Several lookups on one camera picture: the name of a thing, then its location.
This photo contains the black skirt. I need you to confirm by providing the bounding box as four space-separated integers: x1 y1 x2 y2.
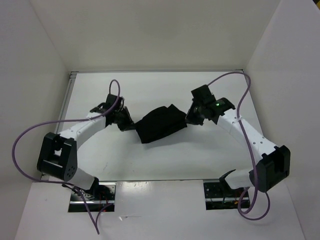
135 104 187 144

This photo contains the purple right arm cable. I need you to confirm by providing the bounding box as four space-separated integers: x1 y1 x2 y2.
206 71 271 221

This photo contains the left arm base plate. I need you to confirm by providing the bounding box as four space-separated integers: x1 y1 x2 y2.
68 182 116 213

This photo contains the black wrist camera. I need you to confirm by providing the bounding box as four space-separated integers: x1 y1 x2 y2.
103 93 124 112
191 84 216 105

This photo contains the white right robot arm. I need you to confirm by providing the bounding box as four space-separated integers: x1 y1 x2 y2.
186 97 291 197

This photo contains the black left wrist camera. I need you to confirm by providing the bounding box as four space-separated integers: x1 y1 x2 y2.
103 93 124 112

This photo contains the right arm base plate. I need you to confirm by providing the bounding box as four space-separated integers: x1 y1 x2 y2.
203 180 244 211

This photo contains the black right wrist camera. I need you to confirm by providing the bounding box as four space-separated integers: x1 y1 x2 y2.
191 84 216 105

